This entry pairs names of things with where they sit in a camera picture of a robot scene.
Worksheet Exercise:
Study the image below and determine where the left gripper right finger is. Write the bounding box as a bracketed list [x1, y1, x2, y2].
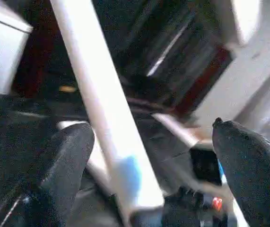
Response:
[211, 117, 270, 227]

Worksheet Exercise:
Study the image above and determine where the white glass-door cabinet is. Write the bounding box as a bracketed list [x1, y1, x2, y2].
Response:
[0, 11, 33, 94]

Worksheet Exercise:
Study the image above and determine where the black mat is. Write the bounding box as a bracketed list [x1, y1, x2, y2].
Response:
[0, 92, 197, 227]

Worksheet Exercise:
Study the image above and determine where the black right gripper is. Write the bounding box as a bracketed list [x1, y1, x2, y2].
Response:
[162, 186, 230, 227]

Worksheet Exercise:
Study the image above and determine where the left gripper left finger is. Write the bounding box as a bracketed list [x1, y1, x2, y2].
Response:
[26, 122, 95, 227]

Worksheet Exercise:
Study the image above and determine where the white plastic table leg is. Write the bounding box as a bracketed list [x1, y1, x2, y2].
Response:
[49, 0, 165, 227]

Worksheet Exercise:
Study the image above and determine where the black speaker with gold label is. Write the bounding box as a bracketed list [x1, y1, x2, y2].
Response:
[11, 0, 90, 95]

